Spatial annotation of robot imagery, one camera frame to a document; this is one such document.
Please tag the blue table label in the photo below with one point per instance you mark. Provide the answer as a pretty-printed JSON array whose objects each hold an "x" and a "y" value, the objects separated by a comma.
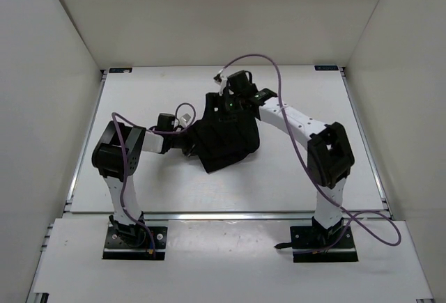
[
  {"x": 326, "y": 68},
  {"x": 119, "y": 70}
]

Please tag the left blue table label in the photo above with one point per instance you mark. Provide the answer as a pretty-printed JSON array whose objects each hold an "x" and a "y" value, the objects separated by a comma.
[{"x": 119, "y": 70}]

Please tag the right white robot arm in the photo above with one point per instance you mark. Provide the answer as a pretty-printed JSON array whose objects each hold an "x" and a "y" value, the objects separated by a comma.
[{"x": 329, "y": 154}]

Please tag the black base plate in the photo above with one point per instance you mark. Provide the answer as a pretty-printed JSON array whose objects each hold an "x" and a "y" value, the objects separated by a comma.
[
  {"x": 115, "y": 248},
  {"x": 307, "y": 248}
]

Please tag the aluminium table rail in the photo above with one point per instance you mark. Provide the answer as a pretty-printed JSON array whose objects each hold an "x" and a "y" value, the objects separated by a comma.
[{"x": 90, "y": 121}]

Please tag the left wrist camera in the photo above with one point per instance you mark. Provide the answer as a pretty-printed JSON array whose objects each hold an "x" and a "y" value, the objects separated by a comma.
[{"x": 169, "y": 122}]

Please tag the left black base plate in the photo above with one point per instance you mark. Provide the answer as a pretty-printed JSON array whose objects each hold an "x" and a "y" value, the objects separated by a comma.
[{"x": 115, "y": 248}]

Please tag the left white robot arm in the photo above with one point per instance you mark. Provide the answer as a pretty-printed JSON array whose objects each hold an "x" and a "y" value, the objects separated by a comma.
[{"x": 116, "y": 157}]

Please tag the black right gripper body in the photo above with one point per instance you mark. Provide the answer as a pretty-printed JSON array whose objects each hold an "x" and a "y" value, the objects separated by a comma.
[{"x": 235, "y": 101}]

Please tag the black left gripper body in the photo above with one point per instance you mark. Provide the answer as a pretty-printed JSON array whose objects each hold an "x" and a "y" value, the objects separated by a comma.
[{"x": 180, "y": 141}]

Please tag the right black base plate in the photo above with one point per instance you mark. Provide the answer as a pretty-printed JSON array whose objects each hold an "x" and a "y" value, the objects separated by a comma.
[{"x": 307, "y": 248}]

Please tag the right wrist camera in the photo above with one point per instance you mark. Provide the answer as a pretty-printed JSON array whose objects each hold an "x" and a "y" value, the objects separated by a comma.
[{"x": 241, "y": 83}]

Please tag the right blue table label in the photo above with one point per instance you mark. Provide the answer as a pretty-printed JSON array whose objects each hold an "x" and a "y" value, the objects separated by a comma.
[{"x": 326, "y": 68}]

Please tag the black pleated skirt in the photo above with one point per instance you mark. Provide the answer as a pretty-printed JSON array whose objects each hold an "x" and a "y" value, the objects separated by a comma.
[{"x": 225, "y": 135}]

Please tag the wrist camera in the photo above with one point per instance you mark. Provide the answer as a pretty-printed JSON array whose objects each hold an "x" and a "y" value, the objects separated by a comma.
[
  {"x": 241, "y": 83},
  {"x": 169, "y": 122}
]

